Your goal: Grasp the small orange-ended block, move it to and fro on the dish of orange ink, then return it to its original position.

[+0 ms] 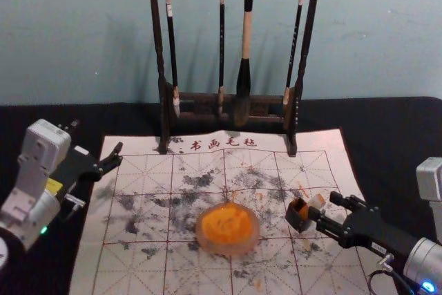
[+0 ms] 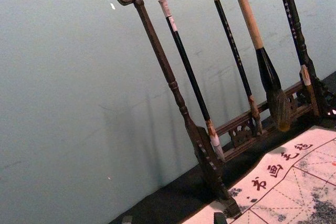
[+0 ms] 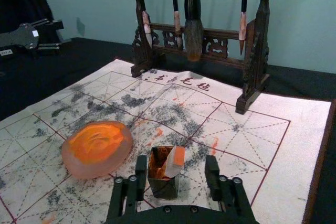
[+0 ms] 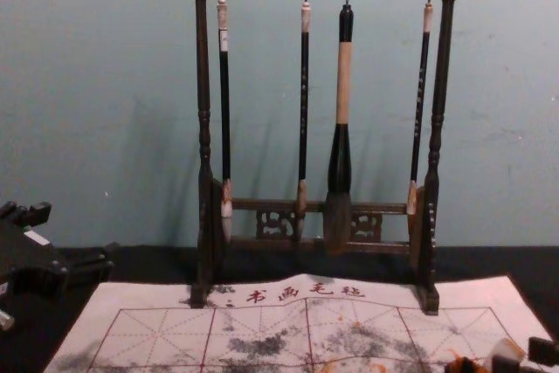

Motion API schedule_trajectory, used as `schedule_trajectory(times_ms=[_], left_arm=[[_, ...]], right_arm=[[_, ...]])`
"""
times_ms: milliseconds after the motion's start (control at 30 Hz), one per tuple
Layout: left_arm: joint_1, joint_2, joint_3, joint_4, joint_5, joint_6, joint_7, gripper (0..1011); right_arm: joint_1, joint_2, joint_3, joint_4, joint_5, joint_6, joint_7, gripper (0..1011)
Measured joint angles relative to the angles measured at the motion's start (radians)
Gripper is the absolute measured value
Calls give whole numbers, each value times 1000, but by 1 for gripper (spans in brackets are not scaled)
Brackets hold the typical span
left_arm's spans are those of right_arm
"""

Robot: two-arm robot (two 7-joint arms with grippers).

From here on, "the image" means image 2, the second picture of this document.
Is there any black table cloth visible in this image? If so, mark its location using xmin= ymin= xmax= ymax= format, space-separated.
xmin=109 ymin=70 xmax=336 ymax=224

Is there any large brush with cream handle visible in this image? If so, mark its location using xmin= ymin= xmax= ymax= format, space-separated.
xmin=230 ymin=0 xmax=291 ymax=132

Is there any thin black brush, white cap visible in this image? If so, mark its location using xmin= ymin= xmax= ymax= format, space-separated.
xmin=208 ymin=0 xmax=263 ymax=137
xmin=274 ymin=0 xmax=320 ymax=116

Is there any black brush with labelled white cap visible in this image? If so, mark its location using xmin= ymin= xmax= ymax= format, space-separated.
xmin=157 ymin=0 xmax=226 ymax=162

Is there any dark wooden dragon brush rack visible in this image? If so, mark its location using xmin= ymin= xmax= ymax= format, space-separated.
xmin=91 ymin=0 xmax=336 ymax=219

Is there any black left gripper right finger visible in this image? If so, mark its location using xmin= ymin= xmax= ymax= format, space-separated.
xmin=213 ymin=211 xmax=227 ymax=224

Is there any white felt mat, red grid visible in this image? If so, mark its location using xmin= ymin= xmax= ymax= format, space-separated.
xmin=182 ymin=125 xmax=336 ymax=224

